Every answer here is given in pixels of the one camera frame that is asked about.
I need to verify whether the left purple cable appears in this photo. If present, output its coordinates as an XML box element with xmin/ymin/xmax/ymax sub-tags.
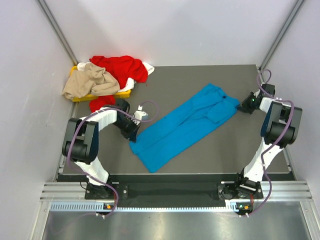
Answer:
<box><xmin>47</xmin><ymin>100</ymin><xmax>160</xmax><ymax>233</ymax></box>

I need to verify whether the left corner aluminium post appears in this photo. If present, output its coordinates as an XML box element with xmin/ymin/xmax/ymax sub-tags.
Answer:
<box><xmin>36</xmin><ymin>0</ymin><xmax>78</xmax><ymax>66</ymax></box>

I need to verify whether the white t shirt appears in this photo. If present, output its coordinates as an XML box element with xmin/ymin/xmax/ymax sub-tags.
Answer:
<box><xmin>76</xmin><ymin>62</ymin><xmax>155</xmax><ymax>93</ymax></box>

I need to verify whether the purple cable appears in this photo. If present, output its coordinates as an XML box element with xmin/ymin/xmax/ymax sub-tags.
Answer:
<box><xmin>47</xmin><ymin>100</ymin><xmax>160</xmax><ymax>233</ymax></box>
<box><xmin>234</xmin><ymin>69</ymin><xmax>296</xmax><ymax>218</ymax></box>

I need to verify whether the blue t shirt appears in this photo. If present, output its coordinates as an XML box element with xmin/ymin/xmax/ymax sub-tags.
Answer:
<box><xmin>130</xmin><ymin>83</ymin><xmax>240</xmax><ymax>173</ymax></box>

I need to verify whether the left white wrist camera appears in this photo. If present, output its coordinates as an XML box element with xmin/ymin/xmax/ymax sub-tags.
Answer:
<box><xmin>133</xmin><ymin>105</ymin><xmax>149</xmax><ymax>125</ymax></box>

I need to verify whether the beige t shirt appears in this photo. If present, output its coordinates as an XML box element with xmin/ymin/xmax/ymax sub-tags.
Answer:
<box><xmin>62</xmin><ymin>62</ymin><xmax>120</xmax><ymax>100</ymax></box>

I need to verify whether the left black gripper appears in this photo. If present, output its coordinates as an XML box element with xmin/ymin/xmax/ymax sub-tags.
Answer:
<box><xmin>113</xmin><ymin>118</ymin><xmax>142</xmax><ymax>143</ymax></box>

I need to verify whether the aluminium frame rail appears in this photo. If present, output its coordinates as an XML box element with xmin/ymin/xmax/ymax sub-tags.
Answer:
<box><xmin>40</xmin><ymin>181</ymin><xmax>312</xmax><ymax>202</ymax></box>

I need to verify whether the slotted cable duct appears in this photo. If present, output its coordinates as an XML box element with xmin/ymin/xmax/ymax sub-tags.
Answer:
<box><xmin>49</xmin><ymin>201</ymin><xmax>253</xmax><ymax>213</ymax></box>

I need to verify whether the yellow plastic bin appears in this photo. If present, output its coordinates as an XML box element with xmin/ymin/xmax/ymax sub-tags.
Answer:
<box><xmin>69</xmin><ymin>66</ymin><xmax>132</xmax><ymax>102</ymax></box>

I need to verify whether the corner aluminium post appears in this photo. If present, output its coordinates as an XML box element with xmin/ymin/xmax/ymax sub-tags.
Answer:
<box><xmin>258</xmin><ymin>0</ymin><xmax>306</xmax><ymax>71</ymax></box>
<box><xmin>36</xmin><ymin>0</ymin><xmax>78</xmax><ymax>66</ymax></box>

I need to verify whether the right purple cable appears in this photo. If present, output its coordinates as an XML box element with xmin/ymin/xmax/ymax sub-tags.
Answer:
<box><xmin>234</xmin><ymin>69</ymin><xmax>296</xmax><ymax>218</ymax></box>

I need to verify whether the red t shirt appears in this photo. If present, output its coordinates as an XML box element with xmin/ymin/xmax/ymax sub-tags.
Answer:
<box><xmin>89</xmin><ymin>55</ymin><xmax>148</xmax><ymax>112</ymax></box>

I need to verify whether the right corner aluminium post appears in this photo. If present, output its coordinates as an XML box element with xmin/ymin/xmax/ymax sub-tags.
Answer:
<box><xmin>258</xmin><ymin>0</ymin><xmax>306</xmax><ymax>71</ymax></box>

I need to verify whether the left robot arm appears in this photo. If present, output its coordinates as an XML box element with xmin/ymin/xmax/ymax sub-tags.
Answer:
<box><xmin>62</xmin><ymin>99</ymin><xmax>149</xmax><ymax>200</ymax></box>

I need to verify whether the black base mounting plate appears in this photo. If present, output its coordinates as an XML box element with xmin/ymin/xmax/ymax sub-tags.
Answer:
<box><xmin>84</xmin><ymin>181</ymin><xmax>264</xmax><ymax>201</ymax></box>

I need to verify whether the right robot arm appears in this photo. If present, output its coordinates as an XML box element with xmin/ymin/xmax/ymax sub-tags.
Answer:
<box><xmin>217</xmin><ymin>83</ymin><xmax>303</xmax><ymax>200</ymax></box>

